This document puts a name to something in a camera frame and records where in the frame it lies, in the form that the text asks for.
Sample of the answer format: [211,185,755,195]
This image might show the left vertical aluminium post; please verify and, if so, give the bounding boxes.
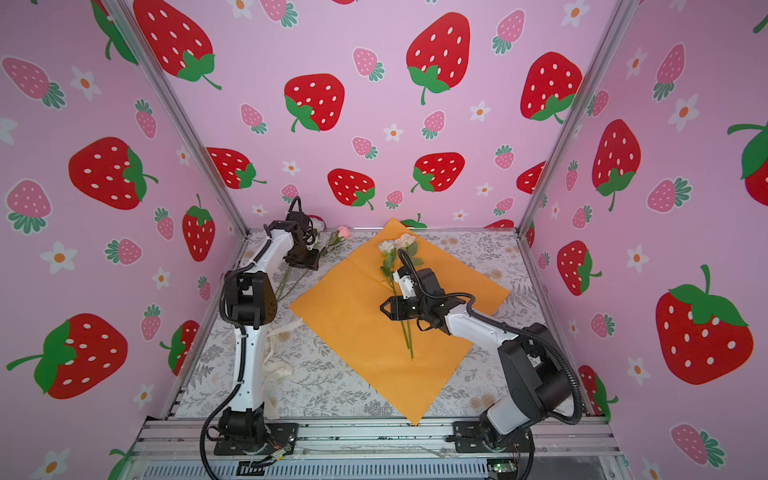
[105,0,249,237]

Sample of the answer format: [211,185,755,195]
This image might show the vertical aluminium post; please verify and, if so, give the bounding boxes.
[517,0,640,238]
[105,0,249,237]

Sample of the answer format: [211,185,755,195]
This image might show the right vertical aluminium post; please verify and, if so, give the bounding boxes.
[517,0,640,238]

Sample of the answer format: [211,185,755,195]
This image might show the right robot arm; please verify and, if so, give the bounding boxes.
[380,267,584,451]

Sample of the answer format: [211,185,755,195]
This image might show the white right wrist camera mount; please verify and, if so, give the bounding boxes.
[393,272,415,299]

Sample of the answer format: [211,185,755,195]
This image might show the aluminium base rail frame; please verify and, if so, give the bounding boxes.
[112,417,632,479]

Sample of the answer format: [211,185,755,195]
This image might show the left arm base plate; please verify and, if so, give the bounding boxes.
[213,422,299,457]

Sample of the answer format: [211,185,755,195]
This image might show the orange wrapping paper sheet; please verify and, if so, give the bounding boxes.
[289,217,511,426]

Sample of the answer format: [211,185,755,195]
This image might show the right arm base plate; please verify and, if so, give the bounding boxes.
[445,420,535,454]

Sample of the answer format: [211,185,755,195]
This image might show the cream ribbon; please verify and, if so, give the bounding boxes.
[262,318,304,420]

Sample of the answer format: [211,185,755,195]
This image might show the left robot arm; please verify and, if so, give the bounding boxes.
[201,212,319,445]

